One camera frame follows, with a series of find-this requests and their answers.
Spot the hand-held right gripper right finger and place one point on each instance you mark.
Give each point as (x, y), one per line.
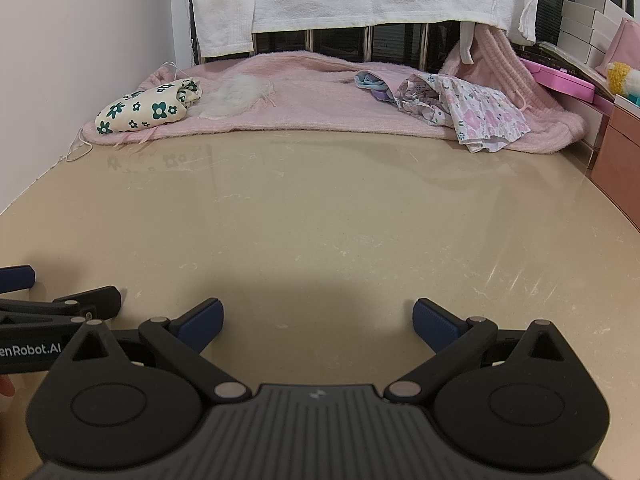
(435, 325)

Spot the open booklet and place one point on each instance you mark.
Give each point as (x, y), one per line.
(575, 62)

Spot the white fur tuft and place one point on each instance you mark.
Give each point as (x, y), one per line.
(230, 95)

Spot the pink ribbed knit garment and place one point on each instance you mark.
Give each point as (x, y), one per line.
(495, 55)

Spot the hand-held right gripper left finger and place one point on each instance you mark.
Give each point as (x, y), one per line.
(200, 322)

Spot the stack of white boxes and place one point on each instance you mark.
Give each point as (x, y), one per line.
(580, 15)

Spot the person's left hand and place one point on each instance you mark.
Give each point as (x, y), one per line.
(6, 387)

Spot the pink pouch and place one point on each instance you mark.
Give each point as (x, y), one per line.
(622, 42)

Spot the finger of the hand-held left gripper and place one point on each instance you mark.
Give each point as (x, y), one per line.
(17, 277)
(95, 302)

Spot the terracotta box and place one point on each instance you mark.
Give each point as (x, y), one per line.
(620, 160)

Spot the yellow and white plush toy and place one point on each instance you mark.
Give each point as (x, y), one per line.
(622, 77)

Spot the metal grille window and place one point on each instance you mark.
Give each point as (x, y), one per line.
(340, 40)

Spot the pink fuzzy blanket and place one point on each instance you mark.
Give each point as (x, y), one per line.
(310, 95)

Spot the pink floral garment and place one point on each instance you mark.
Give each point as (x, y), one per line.
(475, 110)

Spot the bright pink flat case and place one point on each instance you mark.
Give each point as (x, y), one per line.
(560, 80)

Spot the cream garment with green flowers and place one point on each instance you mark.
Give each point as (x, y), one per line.
(145, 110)

